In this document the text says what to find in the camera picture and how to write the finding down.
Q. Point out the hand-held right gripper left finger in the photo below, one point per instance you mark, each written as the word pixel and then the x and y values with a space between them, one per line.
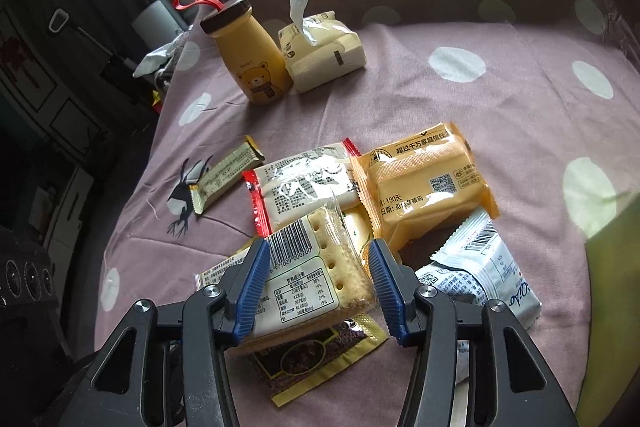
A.
pixel 254 289

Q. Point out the green box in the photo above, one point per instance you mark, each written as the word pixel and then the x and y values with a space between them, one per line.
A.
pixel 615 282

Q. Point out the clear cracker packet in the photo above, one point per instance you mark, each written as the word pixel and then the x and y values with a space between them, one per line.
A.
pixel 310 267

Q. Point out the white drawer unit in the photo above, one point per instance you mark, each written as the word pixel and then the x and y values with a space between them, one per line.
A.
pixel 65 207

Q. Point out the yellow bear print bottle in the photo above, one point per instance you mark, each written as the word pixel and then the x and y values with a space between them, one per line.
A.
pixel 255 57

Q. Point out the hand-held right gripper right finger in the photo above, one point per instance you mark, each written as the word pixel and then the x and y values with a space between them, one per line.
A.
pixel 387 292

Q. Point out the green corn print packet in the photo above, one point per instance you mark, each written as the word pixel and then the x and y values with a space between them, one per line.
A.
pixel 357 227

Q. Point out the orange snack packet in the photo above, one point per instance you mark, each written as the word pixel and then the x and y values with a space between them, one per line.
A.
pixel 425 187

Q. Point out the cream tissue pack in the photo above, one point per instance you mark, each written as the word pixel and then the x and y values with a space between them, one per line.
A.
pixel 325 52

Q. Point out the black device with dials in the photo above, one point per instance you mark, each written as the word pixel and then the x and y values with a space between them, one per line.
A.
pixel 25 272

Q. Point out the crumpled silver bag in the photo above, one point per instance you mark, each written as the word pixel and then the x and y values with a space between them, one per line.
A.
pixel 160 54

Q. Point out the white paper roll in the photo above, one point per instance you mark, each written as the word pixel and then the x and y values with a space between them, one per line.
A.
pixel 155 19

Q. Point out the white cabinet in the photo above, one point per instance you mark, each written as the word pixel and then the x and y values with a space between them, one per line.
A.
pixel 60 107

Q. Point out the white and blue packet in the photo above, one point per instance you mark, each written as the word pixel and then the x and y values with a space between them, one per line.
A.
pixel 480 277

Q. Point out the white packet with red ends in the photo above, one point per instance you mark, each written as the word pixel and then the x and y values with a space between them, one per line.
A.
pixel 300 182

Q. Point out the white clip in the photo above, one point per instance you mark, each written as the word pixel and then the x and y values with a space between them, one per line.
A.
pixel 60 21

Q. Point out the brown gold-edged packet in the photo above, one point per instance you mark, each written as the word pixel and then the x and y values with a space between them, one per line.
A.
pixel 305 357

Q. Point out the small gold bar packet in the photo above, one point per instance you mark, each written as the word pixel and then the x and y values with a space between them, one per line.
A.
pixel 225 174

